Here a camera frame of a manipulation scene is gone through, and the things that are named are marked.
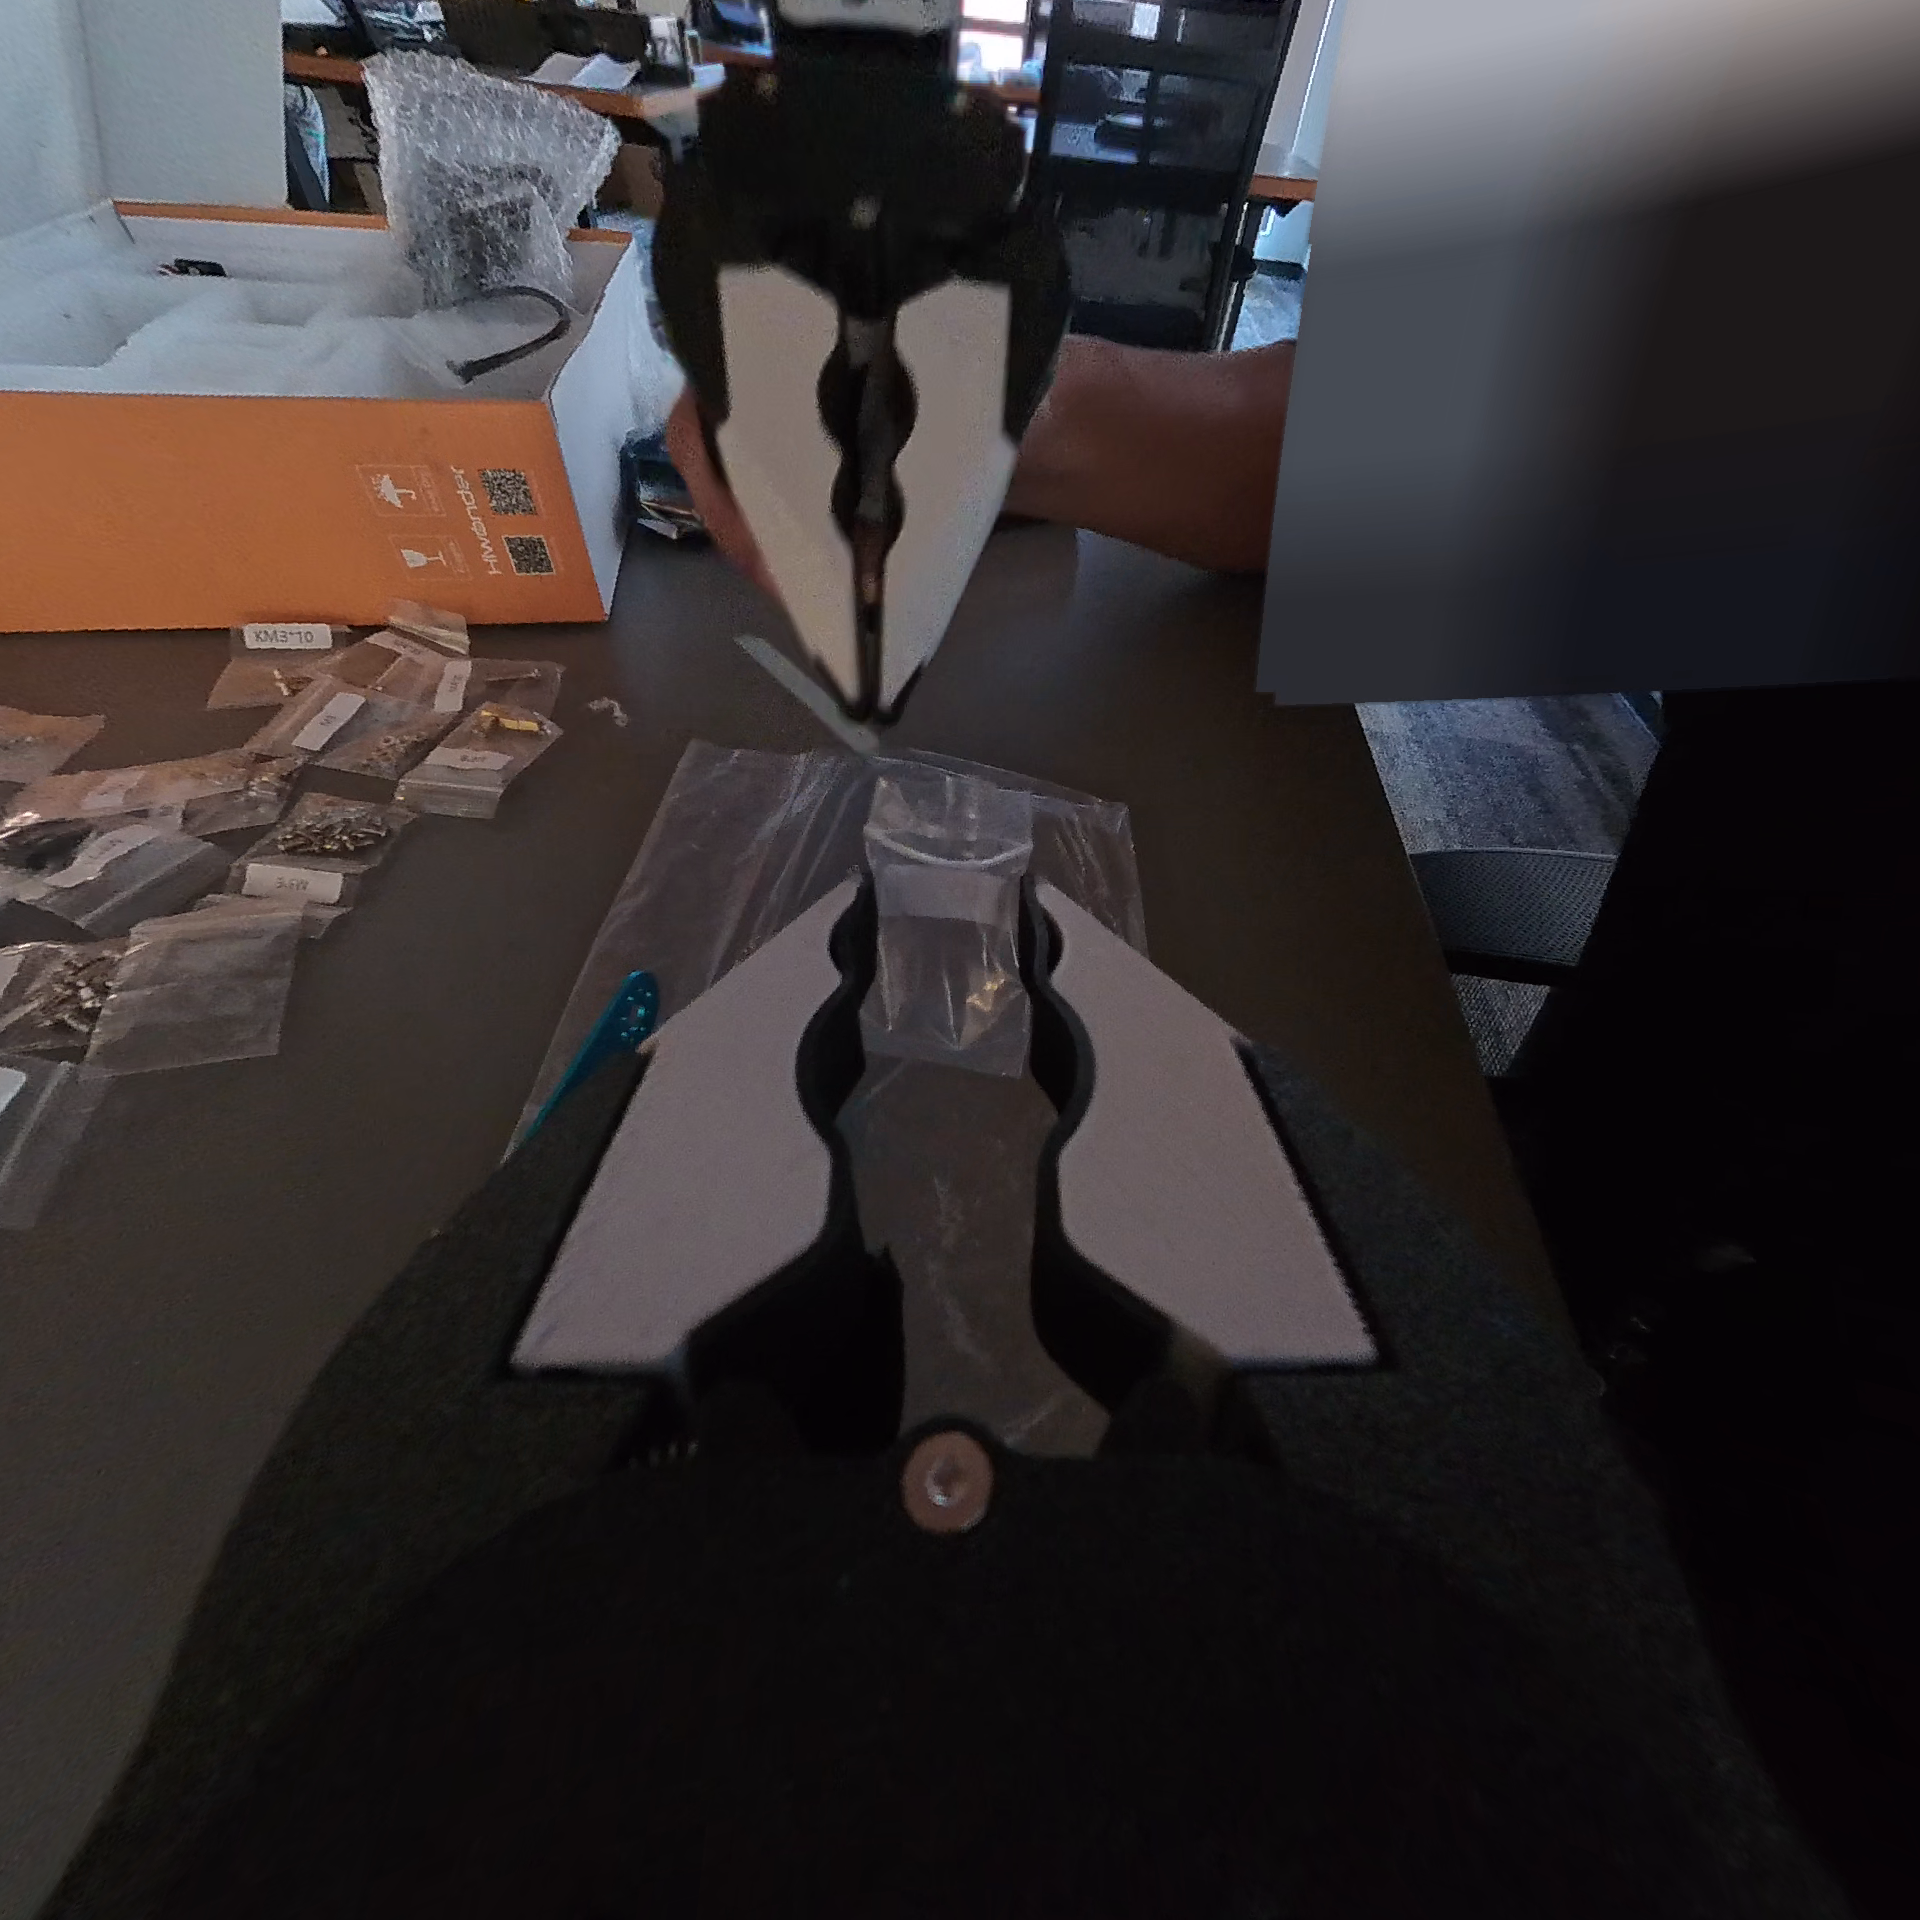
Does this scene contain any dark grey desk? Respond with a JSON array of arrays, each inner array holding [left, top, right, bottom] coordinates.
[[0, 509, 1576, 1920]]

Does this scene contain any bag of blue parts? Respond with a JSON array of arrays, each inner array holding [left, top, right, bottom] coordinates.
[[622, 444, 720, 540]]

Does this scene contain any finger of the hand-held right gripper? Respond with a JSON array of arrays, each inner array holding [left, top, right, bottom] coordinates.
[[716, 262, 877, 719], [861, 275, 1025, 722]]

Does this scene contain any orange cardboard box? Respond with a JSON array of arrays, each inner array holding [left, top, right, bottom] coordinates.
[[0, 199, 638, 633]]

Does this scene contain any pile of small hardware bags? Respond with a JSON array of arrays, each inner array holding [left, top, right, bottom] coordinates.
[[0, 600, 566, 1234]]

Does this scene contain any grey mesh chair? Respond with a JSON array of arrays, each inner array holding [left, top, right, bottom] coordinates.
[[1410, 842, 1625, 993]]

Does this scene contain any bubble wrap bundle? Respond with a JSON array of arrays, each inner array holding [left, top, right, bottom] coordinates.
[[363, 48, 622, 310]]

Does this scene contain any teal metal U bracket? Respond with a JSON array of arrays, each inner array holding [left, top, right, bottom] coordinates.
[[526, 967, 663, 1149]]

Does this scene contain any black mesh office chair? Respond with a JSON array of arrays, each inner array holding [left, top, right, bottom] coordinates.
[[1025, 0, 1303, 357]]

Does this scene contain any small clear zip bag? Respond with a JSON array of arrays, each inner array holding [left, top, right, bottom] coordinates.
[[859, 780, 1035, 1079]]

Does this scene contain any black cable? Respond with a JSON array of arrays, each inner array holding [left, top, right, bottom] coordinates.
[[445, 280, 583, 384]]

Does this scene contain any large clear plastic bag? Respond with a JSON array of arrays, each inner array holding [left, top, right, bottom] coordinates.
[[518, 735, 1137, 1462]]

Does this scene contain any person's right hand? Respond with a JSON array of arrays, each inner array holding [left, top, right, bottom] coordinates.
[[665, 392, 796, 604]]

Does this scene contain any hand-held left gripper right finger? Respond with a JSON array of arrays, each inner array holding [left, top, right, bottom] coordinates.
[[1024, 877, 1378, 1454]]

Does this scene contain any person's right forearm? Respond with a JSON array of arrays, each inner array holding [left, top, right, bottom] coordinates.
[[1021, 332, 1299, 575]]

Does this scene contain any white foam box insert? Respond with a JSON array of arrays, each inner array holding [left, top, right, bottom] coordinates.
[[0, 225, 579, 405]]

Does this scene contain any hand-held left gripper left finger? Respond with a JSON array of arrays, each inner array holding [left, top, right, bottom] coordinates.
[[511, 873, 909, 1454]]

